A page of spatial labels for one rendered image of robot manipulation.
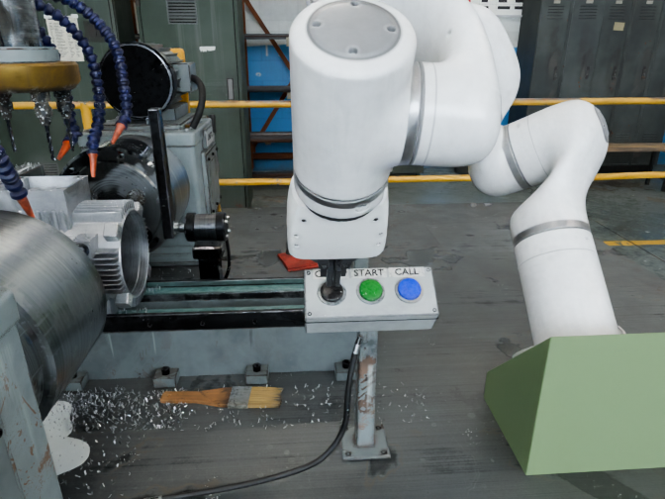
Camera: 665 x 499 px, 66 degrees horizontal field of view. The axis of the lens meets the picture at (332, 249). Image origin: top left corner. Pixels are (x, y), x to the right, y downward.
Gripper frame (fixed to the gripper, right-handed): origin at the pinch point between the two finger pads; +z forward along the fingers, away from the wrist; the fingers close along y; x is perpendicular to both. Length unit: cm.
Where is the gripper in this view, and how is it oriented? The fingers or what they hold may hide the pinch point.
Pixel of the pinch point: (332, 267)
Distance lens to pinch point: 59.9
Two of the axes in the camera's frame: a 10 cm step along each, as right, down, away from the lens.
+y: -10.0, 0.2, -0.6
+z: -0.4, 5.2, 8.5
